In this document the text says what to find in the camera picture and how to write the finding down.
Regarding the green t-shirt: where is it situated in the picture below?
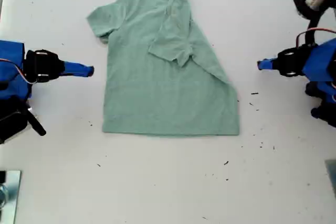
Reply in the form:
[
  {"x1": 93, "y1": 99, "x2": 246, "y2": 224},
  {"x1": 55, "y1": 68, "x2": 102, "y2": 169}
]
[{"x1": 86, "y1": 0, "x2": 241, "y2": 137}]

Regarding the red white servo wire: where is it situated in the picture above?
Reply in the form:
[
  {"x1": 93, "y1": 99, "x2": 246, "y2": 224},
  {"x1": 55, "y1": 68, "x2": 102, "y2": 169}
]
[
  {"x1": 0, "y1": 58, "x2": 35, "y2": 85},
  {"x1": 296, "y1": 27, "x2": 336, "y2": 48}
]

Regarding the black camera stalk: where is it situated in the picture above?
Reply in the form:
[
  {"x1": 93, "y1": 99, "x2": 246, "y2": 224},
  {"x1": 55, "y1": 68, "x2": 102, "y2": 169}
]
[
  {"x1": 304, "y1": 7, "x2": 329, "y2": 47},
  {"x1": 25, "y1": 103, "x2": 47, "y2": 137}
]

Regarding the black camera box white label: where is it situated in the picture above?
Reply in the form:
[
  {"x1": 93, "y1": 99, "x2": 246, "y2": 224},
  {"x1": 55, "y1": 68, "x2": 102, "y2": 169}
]
[{"x1": 0, "y1": 95, "x2": 29, "y2": 145}]

